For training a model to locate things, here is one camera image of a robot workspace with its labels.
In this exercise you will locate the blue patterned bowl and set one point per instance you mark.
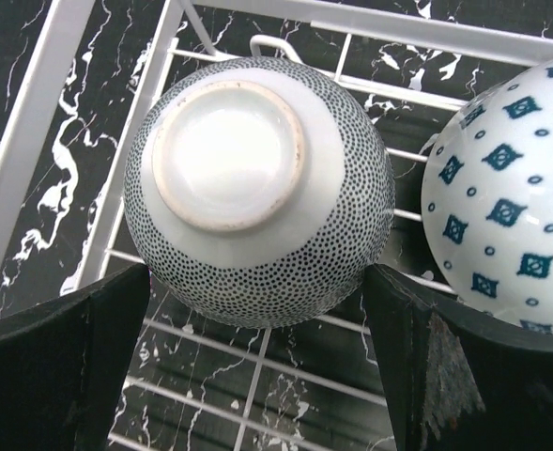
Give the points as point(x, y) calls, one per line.
point(487, 201)

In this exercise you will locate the grey red-rimmed patterned bowl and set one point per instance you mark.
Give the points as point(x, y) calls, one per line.
point(258, 191)

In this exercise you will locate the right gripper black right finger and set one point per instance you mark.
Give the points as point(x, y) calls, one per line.
point(455, 378)

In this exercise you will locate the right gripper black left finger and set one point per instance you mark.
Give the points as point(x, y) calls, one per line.
point(63, 364)

